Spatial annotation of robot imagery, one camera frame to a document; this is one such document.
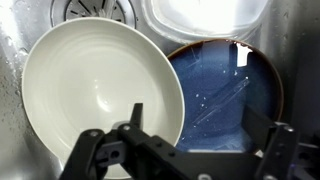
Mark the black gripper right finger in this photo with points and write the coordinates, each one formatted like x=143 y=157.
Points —
x=280 y=150

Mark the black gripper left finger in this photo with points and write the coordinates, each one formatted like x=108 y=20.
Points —
x=86 y=150

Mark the cream ceramic plate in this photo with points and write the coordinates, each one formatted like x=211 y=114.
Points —
x=100 y=76

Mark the dark blue plate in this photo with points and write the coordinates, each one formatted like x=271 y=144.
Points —
x=220 y=83

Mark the stainless steel sink basin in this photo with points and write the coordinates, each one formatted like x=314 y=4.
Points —
x=13 y=66

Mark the metal sink drain strainer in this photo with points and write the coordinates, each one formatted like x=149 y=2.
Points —
x=90 y=10

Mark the clear plastic container lid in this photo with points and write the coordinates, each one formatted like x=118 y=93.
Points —
x=206 y=16

